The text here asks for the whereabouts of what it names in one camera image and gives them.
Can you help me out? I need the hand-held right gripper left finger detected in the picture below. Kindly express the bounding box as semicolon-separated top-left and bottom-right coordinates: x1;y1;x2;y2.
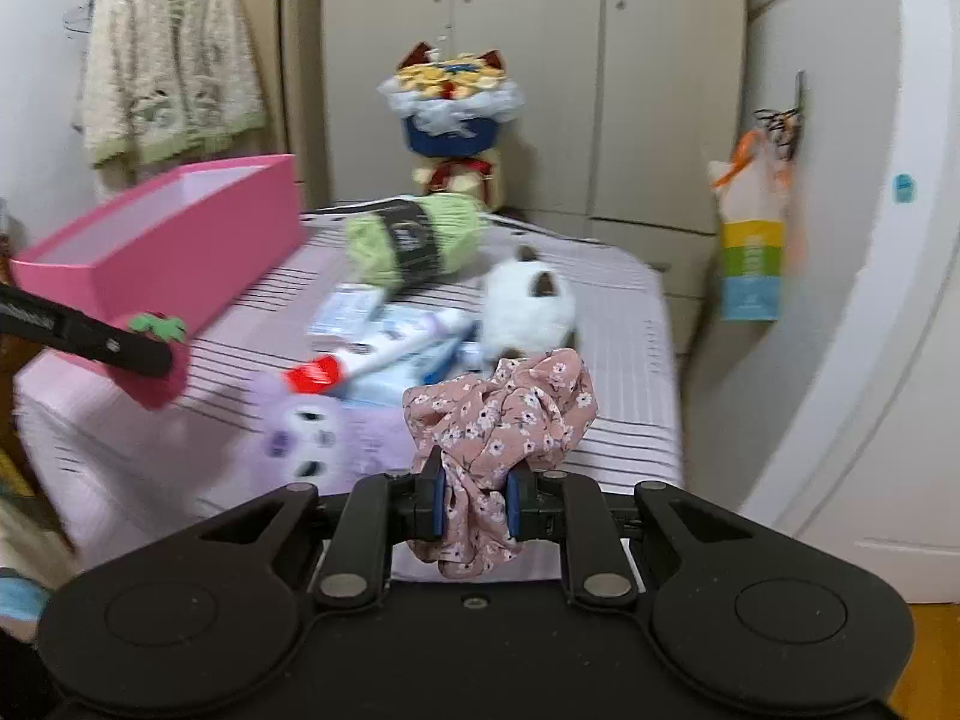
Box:
196;450;447;612

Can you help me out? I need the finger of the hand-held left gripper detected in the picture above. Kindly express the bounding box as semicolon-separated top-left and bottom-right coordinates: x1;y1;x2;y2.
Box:
0;283;175;380

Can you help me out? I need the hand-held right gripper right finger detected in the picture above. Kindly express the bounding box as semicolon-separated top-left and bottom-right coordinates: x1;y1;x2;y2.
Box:
504;461;755;608

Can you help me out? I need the pink strawberry plush toy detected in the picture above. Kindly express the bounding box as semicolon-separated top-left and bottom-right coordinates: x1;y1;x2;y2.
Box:
127;311;193;412

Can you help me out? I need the pink floral scrunchie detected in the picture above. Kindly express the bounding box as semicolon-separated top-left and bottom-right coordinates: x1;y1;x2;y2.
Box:
403;349;599;580

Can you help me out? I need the pink cardboard box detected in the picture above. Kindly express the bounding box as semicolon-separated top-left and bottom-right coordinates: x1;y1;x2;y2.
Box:
9;154;305;395

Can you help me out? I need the white plush cat toy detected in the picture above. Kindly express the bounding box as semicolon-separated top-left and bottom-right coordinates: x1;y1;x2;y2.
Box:
480;244;578;361

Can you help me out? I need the purple plush toy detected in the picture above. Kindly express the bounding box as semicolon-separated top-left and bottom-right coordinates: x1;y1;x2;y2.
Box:
232;375;410;497

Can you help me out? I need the white tube with red cap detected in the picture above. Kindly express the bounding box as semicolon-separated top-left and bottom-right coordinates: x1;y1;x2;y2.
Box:
283;307;481;396

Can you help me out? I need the striped purple tablecloth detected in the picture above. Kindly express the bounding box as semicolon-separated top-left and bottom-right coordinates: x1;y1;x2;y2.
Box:
15;202;687;580

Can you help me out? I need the blue white packet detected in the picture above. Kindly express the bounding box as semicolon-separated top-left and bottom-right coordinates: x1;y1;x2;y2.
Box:
306;283;385;340

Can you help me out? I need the green yarn ball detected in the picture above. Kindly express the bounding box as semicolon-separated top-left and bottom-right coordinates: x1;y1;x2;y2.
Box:
345;193;488;293

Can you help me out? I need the cream green fluffy cardigan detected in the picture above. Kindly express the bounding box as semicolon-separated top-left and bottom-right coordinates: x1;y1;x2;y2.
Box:
75;0;269;170

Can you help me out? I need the colourful striped paper bag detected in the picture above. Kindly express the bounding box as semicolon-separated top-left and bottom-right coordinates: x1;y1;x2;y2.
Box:
709;127;809;323

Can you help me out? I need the white door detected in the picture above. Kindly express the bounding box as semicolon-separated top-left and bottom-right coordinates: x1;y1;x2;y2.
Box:
739;0;960;608

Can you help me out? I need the plush flower bouquet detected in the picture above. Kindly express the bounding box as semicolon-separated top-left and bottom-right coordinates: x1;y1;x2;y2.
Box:
377;41;526;212

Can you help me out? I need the beige wardrobe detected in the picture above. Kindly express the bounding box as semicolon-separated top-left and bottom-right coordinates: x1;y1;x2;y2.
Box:
281;0;751;361

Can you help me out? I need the wall hook with black wire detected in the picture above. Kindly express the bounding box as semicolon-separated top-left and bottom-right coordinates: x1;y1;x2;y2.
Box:
754;71;807;160

